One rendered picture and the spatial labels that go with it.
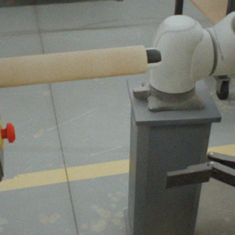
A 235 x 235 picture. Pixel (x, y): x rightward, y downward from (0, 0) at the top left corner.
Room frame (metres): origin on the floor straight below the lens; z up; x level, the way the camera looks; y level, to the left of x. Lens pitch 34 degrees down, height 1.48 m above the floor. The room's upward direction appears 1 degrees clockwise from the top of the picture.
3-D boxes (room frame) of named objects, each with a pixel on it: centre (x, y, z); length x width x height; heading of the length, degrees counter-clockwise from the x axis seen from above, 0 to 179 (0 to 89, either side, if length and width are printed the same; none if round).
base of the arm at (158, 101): (1.25, -0.16, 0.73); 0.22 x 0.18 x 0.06; 96
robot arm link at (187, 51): (1.26, -0.19, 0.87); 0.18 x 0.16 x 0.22; 104
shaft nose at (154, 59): (0.45, -0.04, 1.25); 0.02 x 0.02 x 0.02; 13
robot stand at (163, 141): (1.25, -0.18, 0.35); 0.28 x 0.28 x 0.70; 6
